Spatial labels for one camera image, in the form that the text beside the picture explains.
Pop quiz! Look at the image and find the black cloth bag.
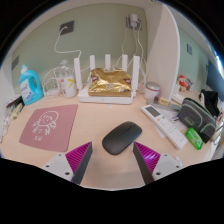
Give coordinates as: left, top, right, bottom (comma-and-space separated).
198, 89, 221, 118

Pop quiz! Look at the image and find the blue detergent bottle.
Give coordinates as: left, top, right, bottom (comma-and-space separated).
18, 63, 44, 106

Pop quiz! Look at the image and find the grey pouch green trim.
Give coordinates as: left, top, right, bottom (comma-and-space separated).
176, 97, 217, 144

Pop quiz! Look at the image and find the stack of booklets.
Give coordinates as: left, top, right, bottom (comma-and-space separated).
4, 94, 24, 109

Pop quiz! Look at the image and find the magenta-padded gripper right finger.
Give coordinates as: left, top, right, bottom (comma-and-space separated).
132, 141, 184, 185

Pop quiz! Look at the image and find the coiled white cable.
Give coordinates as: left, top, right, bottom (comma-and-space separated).
41, 66, 64, 98

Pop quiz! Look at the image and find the gold foil bag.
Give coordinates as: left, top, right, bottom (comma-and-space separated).
87, 67, 133, 98

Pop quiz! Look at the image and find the white charger cable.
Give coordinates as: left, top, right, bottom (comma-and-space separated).
121, 28, 148, 88

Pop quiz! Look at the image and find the black monitor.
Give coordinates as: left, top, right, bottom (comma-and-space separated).
205, 59, 224, 101

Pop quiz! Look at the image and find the white router with antennas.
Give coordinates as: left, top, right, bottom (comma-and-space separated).
73, 53, 142, 105

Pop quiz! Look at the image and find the grey blank wall plate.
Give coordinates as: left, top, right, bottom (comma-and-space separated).
11, 54, 20, 71

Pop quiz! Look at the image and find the yellow small box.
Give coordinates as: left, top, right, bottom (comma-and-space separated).
11, 103, 24, 120

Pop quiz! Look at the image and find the white remote control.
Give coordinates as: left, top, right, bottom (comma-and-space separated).
140, 104, 189, 150

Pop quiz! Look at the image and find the small tan box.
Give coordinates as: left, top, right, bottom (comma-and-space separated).
158, 97, 171, 107

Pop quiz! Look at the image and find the white power strip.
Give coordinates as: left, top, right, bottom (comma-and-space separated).
43, 87, 63, 98

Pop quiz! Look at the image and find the white round jar pink band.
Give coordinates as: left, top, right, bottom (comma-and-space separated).
143, 81, 161, 102

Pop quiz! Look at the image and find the black computer mouse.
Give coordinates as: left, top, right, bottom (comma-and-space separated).
101, 121, 143, 156

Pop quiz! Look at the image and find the clear plastic bottle white label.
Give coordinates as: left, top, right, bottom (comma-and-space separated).
54, 59, 78, 99

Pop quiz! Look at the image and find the white wall charger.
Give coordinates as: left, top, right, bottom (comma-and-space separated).
125, 13, 143, 31

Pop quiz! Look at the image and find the grey wall socket plate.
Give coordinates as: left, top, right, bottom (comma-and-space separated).
59, 20, 75, 35

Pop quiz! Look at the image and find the green small packet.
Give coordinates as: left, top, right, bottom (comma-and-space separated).
185, 127, 204, 151

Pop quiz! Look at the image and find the white shelf unit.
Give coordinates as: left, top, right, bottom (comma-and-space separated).
146, 3, 182, 101

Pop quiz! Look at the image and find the pink mouse pad with drawing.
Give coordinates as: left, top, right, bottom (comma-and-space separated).
18, 103, 79, 153

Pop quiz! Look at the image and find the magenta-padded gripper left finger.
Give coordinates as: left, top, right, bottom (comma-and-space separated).
41, 141, 94, 186

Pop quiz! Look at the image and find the white cable from wall socket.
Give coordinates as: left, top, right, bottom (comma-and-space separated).
53, 26, 83, 64

